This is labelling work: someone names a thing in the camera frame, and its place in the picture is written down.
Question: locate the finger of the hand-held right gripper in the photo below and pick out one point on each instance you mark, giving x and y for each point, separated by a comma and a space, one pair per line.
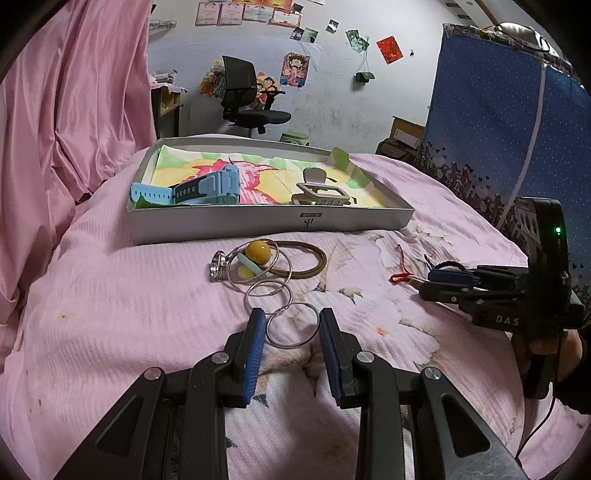
443, 294
450, 278

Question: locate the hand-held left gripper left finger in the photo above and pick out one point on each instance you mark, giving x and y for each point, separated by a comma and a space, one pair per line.
255, 355

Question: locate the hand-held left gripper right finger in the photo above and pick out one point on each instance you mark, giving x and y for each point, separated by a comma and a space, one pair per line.
331, 355

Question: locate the brown hair band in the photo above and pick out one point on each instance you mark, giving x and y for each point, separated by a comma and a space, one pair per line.
318, 264

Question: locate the grey cardboard box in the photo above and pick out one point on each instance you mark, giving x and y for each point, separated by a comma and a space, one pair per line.
258, 224

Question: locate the person's right hand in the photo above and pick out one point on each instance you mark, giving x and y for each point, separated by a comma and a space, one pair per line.
549, 346

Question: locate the pink blanket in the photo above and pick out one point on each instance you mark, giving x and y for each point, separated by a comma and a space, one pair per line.
138, 300

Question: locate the grey hair claw clip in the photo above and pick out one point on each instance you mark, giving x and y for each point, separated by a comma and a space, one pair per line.
323, 194

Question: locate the brown cardboard box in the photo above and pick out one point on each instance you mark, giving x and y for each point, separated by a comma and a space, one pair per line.
406, 131

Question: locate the blue printed cloth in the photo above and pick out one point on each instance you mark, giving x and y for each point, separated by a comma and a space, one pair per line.
485, 115

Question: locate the blue wrist watch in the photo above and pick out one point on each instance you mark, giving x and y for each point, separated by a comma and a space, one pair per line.
210, 189

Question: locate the colourful painted paper sheet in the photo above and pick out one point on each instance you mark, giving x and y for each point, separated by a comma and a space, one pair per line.
270, 182

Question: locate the green plastic stool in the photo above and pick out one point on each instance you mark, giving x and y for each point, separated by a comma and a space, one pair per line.
295, 137

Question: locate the green hanging box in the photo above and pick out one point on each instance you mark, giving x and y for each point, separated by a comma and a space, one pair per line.
364, 78

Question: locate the red paper card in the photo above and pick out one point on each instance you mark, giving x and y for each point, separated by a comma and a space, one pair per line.
390, 50

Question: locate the black office chair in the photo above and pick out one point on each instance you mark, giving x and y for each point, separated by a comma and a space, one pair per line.
240, 92

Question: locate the wooden desk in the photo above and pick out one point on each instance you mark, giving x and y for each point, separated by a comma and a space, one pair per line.
166, 99

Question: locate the pink curtain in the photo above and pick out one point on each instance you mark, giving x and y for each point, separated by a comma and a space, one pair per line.
69, 115

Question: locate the pink bordered certificate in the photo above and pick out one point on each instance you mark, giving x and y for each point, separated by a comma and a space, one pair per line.
257, 13
231, 13
207, 14
285, 18

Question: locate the green wall photo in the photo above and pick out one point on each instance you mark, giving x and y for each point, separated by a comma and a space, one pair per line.
358, 40

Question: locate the cartoon figures wall poster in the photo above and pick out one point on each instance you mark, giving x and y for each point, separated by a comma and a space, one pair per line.
268, 90

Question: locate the small wall photo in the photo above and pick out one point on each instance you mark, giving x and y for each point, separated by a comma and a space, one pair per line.
297, 33
332, 26
311, 35

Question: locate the colourful wall poster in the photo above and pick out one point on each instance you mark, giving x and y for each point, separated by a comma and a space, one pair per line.
212, 78

